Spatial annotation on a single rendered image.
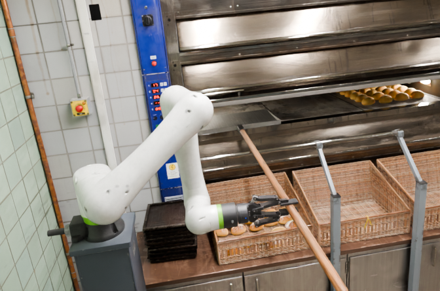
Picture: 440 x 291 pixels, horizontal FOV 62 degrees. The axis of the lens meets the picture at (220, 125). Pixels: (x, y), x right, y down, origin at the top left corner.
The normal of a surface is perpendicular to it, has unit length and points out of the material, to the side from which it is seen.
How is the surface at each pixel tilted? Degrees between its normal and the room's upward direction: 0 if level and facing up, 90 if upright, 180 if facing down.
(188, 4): 90
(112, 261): 90
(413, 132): 70
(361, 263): 90
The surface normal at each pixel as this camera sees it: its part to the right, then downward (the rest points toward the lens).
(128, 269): 0.14, 0.29
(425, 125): 0.10, -0.05
